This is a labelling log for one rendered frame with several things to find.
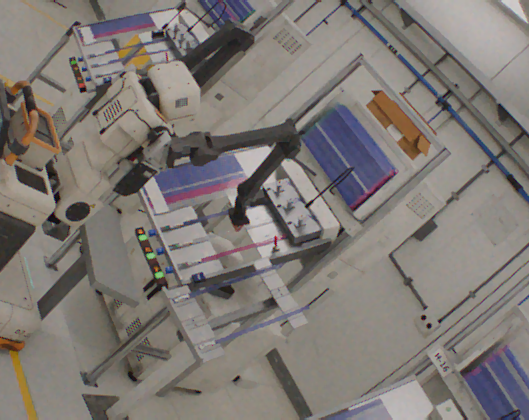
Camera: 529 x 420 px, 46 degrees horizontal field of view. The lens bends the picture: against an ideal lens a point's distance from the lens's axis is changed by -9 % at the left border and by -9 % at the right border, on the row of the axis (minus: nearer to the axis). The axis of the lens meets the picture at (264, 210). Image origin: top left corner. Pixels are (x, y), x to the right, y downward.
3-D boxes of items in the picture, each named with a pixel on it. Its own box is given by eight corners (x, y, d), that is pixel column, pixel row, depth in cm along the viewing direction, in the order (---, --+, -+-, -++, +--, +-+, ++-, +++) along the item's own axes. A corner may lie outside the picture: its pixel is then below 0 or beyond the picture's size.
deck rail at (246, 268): (182, 293, 286) (182, 285, 281) (180, 290, 287) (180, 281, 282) (329, 249, 311) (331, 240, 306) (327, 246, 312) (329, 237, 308)
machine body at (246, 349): (127, 384, 324) (212, 314, 308) (88, 280, 365) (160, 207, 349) (207, 399, 374) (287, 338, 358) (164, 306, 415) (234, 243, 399)
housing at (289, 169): (319, 249, 311) (324, 229, 301) (273, 177, 340) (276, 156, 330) (334, 245, 314) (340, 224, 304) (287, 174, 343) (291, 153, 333)
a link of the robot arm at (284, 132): (299, 111, 254) (309, 133, 250) (291, 132, 265) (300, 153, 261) (184, 133, 239) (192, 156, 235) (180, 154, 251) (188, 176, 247)
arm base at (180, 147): (161, 128, 234) (173, 150, 227) (183, 126, 238) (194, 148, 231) (158, 147, 240) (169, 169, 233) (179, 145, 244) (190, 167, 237)
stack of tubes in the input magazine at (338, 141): (350, 209, 302) (395, 169, 295) (298, 136, 331) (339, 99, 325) (362, 218, 311) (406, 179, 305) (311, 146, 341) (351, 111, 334)
